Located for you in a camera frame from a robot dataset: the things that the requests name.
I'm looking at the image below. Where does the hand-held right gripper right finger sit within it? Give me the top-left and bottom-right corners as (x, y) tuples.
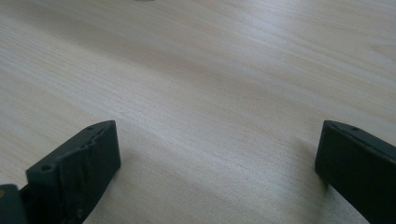
(314, 119), (396, 224)

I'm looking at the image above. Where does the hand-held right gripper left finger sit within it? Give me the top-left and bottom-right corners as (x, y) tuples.
(19, 119), (122, 224)

